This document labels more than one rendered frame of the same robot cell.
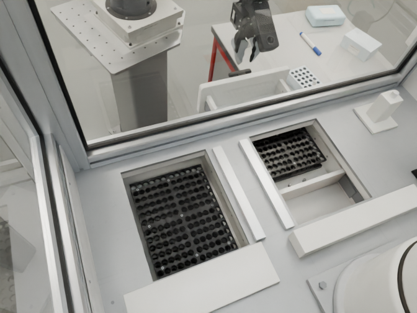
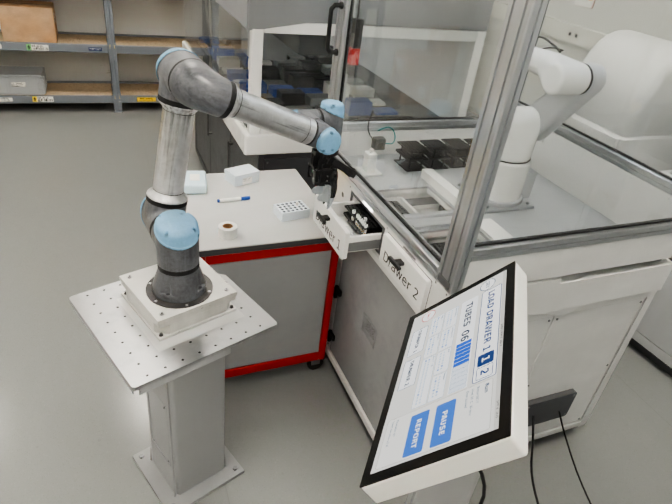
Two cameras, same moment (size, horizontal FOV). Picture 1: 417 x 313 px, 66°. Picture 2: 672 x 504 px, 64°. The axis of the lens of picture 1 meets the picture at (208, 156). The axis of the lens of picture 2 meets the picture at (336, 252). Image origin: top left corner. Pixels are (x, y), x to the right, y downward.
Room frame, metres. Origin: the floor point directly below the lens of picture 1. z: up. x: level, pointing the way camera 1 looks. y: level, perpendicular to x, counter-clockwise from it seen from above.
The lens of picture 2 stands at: (0.54, 1.60, 1.82)
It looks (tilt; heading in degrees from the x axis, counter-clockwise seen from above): 32 degrees down; 275
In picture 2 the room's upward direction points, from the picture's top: 8 degrees clockwise
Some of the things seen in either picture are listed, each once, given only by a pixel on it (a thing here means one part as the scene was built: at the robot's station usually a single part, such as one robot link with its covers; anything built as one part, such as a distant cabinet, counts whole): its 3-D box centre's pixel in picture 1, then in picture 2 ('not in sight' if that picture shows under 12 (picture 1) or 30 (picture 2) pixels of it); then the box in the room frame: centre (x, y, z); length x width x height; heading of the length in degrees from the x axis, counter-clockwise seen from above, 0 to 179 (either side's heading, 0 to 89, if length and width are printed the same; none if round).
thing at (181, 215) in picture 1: (181, 220); not in sight; (0.28, 0.03, 0.87); 0.22 x 0.18 x 0.06; 31
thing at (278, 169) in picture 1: (273, 141); (380, 221); (0.55, -0.17, 0.87); 0.22 x 0.18 x 0.06; 31
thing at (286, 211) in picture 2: not in sight; (291, 210); (0.91, -0.29, 0.78); 0.12 x 0.08 x 0.04; 39
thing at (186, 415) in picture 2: not in sight; (185, 395); (1.09, 0.39, 0.38); 0.30 x 0.30 x 0.76; 51
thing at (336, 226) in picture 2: not in sight; (330, 225); (0.72, -0.07, 0.87); 0.29 x 0.02 x 0.11; 121
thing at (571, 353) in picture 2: not in sight; (450, 310); (0.17, -0.34, 0.40); 1.03 x 0.95 x 0.80; 121
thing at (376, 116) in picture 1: (385, 105); not in sight; (0.63, -0.42, 1.00); 0.09 x 0.08 x 0.10; 31
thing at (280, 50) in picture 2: not in sight; (303, 40); (1.20, -1.77, 1.13); 1.78 x 1.14 x 0.45; 121
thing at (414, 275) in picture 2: not in sight; (403, 269); (0.45, 0.14, 0.87); 0.29 x 0.02 x 0.11; 121
